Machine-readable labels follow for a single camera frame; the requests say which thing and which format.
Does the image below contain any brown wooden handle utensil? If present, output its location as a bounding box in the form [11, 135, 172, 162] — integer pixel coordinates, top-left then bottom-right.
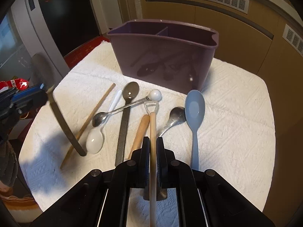
[128, 114, 149, 159]

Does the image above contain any small metal spoon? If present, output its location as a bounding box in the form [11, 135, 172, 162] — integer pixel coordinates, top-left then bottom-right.
[157, 107, 186, 137]

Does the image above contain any white plastic spoon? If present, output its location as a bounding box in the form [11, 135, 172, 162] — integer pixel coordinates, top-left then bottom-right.
[86, 89, 122, 154]

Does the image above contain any light wooden handled utensil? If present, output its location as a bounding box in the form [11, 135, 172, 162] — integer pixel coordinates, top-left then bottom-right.
[144, 100, 158, 226]

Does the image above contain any blue-grey plastic spoon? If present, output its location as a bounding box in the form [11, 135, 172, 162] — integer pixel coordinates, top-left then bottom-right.
[185, 90, 205, 171]

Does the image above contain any metal spoon white ball end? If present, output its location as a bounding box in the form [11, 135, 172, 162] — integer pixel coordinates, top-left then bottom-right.
[92, 89, 162, 127]

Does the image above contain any wooden chopstick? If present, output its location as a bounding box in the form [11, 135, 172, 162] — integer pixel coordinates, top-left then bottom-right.
[60, 83, 116, 169]

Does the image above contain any dark long-handled spoon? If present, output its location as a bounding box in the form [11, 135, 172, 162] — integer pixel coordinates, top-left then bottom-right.
[115, 82, 139, 166]

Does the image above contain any wooden kitchen counter cabinet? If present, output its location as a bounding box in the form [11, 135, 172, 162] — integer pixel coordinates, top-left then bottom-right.
[140, 0, 302, 226]

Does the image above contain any red door mat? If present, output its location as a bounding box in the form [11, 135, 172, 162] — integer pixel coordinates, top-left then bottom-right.
[64, 36, 110, 69]

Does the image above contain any white textured table cloth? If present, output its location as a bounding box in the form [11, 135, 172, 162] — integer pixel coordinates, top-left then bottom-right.
[19, 42, 276, 211]

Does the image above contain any black entrance door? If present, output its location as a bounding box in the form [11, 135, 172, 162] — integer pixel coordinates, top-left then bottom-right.
[38, 0, 100, 56]

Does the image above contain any purple plastic utensil caddy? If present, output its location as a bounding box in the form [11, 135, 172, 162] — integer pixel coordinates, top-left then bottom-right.
[108, 19, 219, 94]

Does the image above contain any grey vent grille right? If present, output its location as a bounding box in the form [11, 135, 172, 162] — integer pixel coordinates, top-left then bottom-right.
[283, 24, 303, 56]

